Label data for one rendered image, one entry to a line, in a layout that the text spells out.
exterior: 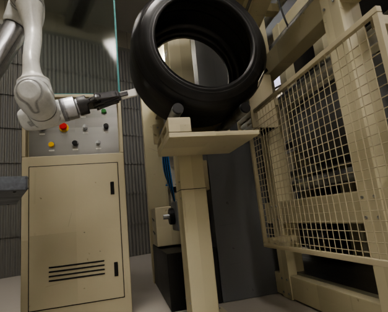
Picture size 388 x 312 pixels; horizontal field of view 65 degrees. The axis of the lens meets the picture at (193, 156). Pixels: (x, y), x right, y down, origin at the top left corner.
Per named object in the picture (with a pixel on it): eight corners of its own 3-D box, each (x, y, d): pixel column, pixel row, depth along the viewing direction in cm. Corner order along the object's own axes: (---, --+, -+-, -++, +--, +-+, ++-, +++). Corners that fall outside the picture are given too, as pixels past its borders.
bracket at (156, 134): (153, 145, 150) (152, 125, 152) (229, 141, 159) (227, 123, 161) (154, 143, 147) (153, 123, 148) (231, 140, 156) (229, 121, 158)
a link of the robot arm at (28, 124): (68, 127, 122) (63, 116, 110) (27, 138, 118) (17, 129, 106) (60, 102, 124) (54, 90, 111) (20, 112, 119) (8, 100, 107)
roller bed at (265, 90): (238, 137, 175) (232, 89, 180) (262, 137, 178) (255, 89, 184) (252, 127, 156) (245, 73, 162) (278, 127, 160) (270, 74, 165)
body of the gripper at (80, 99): (73, 93, 116) (97, 88, 119) (76, 102, 124) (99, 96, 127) (79, 111, 115) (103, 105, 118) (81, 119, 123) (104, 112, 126)
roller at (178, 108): (160, 129, 150) (169, 129, 151) (161, 138, 149) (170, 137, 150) (171, 102, 116) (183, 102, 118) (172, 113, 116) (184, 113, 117)
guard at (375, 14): (263, 246, 154) (245, 116, 168) (267, 246, 155) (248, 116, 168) (440, 277, 69) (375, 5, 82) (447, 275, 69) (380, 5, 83)
